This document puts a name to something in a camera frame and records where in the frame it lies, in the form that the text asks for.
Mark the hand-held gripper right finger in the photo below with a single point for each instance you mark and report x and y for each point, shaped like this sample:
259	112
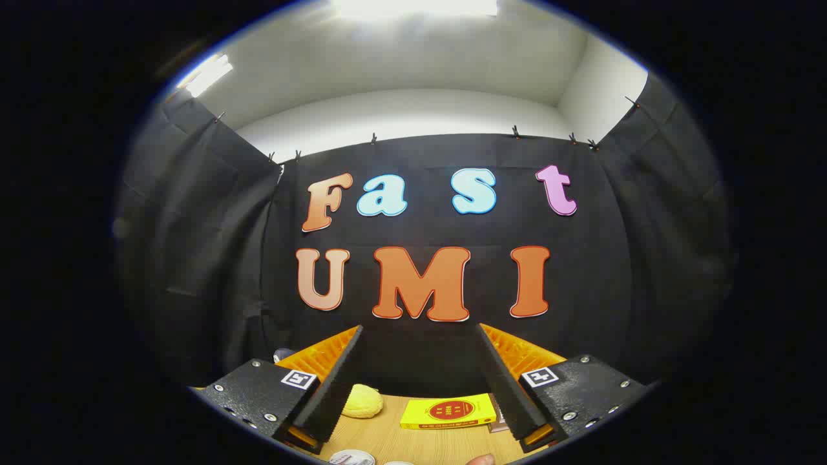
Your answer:
507	394

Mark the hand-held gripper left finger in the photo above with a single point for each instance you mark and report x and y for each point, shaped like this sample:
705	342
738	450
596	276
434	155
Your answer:
333	394

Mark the brown edged book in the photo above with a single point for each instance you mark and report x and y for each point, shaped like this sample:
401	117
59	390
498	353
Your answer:
499	423

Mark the yellow round plush bun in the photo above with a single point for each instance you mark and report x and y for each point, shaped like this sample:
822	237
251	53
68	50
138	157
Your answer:
363	400

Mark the yellow book with red circle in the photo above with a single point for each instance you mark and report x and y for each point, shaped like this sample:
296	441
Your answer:
449	411

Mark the ceiling light panel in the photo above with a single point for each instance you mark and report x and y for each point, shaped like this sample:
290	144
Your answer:
205	74
413	6

